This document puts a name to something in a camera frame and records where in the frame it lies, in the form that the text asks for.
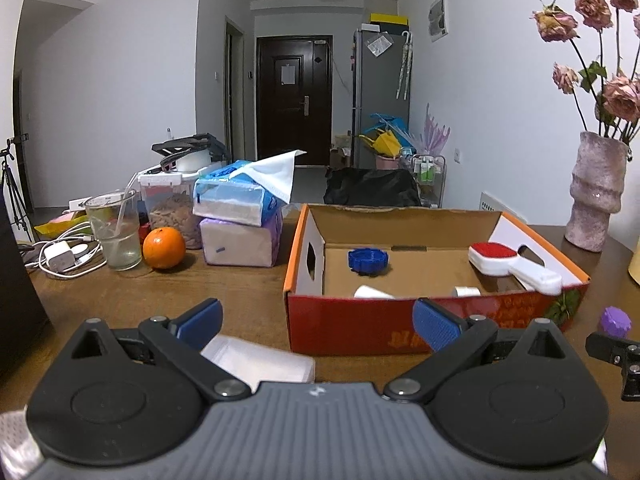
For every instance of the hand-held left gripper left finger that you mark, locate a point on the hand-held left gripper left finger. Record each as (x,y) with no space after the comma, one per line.
(202,322)

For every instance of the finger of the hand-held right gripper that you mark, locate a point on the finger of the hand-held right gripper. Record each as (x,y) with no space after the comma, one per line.
(612,350)

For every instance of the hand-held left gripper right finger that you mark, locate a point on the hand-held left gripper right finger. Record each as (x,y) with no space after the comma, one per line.
(437,325)

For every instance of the purple scalloped cap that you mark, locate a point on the purple scalloped cap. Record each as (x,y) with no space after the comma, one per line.
(615,321)

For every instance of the white spray bottle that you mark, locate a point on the white spray bottle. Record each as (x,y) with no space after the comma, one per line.
(374,292)

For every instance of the white plastic box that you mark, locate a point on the white plastic box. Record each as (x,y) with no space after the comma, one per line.
(260,365)

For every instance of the red cardboard box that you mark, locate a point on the red cardboard box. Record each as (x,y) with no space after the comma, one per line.
(350,325)

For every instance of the white and red lint brush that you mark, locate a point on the white and red lint brush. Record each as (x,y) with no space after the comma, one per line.
(500,260)

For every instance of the blue bottle cap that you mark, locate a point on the blue bottle cap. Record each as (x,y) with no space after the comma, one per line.
(368,261)

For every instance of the orange fruit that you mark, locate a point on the orange fruit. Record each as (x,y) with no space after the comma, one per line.
(164,248)

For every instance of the purple tissue pack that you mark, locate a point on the purple tissue pack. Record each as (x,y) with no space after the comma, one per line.
(235,245)

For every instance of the yellow thermos jug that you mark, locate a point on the yellow thermos jug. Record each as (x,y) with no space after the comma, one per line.
(635,265)

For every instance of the small red container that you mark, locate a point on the small red container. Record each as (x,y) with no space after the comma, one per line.
(144,227)

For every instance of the clear food container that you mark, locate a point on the clear food container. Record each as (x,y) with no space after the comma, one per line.
(170,215)

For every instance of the clear glass with straw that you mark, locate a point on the clear glass with straw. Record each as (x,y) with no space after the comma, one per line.
(117,245)

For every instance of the blue tissue pack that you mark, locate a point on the blue tissue pack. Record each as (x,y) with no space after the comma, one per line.
(225,205)

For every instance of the white flat panel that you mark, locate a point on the white flat panel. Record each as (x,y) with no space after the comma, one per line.
(500,207)

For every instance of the pink stone vase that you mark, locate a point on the pink stone vase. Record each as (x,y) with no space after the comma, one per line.
(595,195)

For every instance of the white charger block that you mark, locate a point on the white charger block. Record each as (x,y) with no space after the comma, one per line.
(59,256)

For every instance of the white round container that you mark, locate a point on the white round container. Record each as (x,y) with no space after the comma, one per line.
(192,162)

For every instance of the white power strip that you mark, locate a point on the white power strip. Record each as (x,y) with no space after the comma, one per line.
(95,199)

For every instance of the pink bucket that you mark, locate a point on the pink bucket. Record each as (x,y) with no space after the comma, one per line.
(387,162)

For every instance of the yellow plastic bag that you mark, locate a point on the yellow plastic bag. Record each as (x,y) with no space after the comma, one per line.
(55,227)

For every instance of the black folding stand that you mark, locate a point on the black folding stand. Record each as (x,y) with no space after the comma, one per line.
(192,144)

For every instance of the black paper bag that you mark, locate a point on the black paper bag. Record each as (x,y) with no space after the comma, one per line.
(20,300)

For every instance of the purple plastic hangers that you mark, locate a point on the purple plastic hangers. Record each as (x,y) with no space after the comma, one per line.
(436,132)

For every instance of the brown cardboard box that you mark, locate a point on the brown cardboard box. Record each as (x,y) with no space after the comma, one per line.
(341,152)

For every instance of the blue plastic rack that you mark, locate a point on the blue plastic rack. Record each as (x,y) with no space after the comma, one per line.
(390,122)

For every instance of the light patterned cloth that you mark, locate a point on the light patterned cloth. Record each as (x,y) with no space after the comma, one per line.
(15,445)

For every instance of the black tripod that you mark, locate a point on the black tripod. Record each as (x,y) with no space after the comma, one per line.
(12,195)

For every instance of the dark entrance door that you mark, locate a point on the dark entrance door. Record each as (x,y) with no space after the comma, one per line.
(295,110)

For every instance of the grey refrigerator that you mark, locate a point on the grey refrigerator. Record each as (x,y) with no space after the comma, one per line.
(380,85)

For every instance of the dried pink roses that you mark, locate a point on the dried pink roses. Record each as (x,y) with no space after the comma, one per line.
(620,97)

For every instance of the white folded umbrella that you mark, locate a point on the white folded umbrella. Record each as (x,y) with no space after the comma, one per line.
(405,65)

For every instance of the clear plastic bag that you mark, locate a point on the clear plastic bag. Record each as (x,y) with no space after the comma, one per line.
(380,45)

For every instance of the yellow and black box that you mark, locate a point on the yellow and black box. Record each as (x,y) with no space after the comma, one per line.
(390,22)

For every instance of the interior door frame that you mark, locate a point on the interior door frame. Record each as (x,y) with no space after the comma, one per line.
(234,90)

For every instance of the white wall panel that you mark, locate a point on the white wall panel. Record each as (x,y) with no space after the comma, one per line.
(438,17)

